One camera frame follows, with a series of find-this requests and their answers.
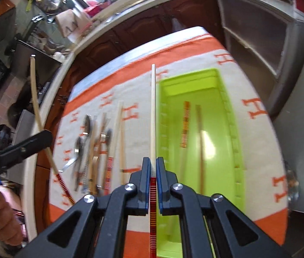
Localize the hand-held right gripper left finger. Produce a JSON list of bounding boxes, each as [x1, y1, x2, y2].
[[15, 157, 152, 258]]

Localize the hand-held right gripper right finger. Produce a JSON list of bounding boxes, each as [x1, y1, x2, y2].
[[156, 156, 290, 258]]

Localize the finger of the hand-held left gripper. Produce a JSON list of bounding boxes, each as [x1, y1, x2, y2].
[[0, 130, 53, 169]]

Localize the striped-end wooden chopstick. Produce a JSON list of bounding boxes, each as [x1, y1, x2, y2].
[[30, 55, 76, 205], [103, 101, 124, 190], [150, 64, 158, 258]]

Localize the brown wooden chopstick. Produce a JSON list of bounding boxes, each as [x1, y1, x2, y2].
[[120, 127, 126, 174], [196, 105, 206, 194]]

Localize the metal spoon wooden handle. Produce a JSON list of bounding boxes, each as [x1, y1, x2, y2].
[[95, 129, 113, 194]]

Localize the green plastic utensil tray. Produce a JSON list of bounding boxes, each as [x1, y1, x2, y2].
[[157, 68, 247, 258]]

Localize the person's left hand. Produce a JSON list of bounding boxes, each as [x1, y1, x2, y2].
[[0, 190, 24, 248]]

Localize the orange and white printed blanket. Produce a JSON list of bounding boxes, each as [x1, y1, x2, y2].
[[48, 26, 290, 258]]

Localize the brown paper bag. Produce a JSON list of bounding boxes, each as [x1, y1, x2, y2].
[[55, 9, 92, 37]]

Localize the grey shelf unit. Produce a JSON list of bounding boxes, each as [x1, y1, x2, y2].
[[214, 0, 304, 116]]

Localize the metal spoon curved handle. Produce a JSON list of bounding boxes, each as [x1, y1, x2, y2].
[[59, 137, 86, 173]]

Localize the wooden handle utensil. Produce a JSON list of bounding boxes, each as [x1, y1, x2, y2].
[[87, 118, 99, 192]]

